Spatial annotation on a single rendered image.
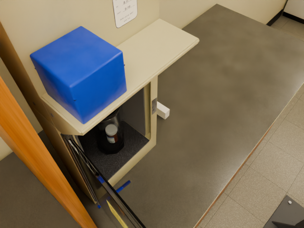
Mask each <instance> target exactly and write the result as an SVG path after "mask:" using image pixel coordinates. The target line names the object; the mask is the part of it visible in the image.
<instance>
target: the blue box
mask: <svg viewBox="0 0 304 228"><path fill-rule="evenodd" d="M30 58H31V60H32V62H33V64H34V67H35V69H36V71H37V73H38V75H39V77H40V79H41V81H42V83H43V86H44V88H45V90H46V92H47V94H48V95H49V96H50V97H52V98H53V99H54V100H55V101H56V102H57V103H58V104H59V105H61V106H62V107H63V108H64V109H65V110H67V111H68V112H69V113H70V114H71V115H72V116H74V117H75V118H76V119H77V120H78V121H80V122H81V123H82V124H86V123H87V122H88V121H89V120H91V119H92V118H93V117H95V116H96V115H97V114H98V113H99V112H101V111H102V110H103V109H105V108H106V107H107V106H109V105H110V104H111V103H112V102H114V101H115V100H116V99H118V98H119V97H120V96H121V95H123V94H124V93H125V92H126V91H127V85H126V77H125V68H124V66H125V64H124V57H123V52H122V51H121V50H119V49H118V48H116V47H115V46H113V45H112V44H110V43H108V42H107V41H105V40H103V39H102V38H100V37H99V36H97V35H95V34H94V33H92V32H91V31H89V30H87V29H86V28H84V27H82V26H80V27H78V28H76V29H74V30H72V31H71V32H69V33H67V34H65V35H64V36H62V37H60V38H58V39H57V40H55V41H53V42H51V43H49V44H48V45H46V46H44V47H42V48H41V49H39V50H37V51H35V52H33V53H31V54H30Z"/></svg>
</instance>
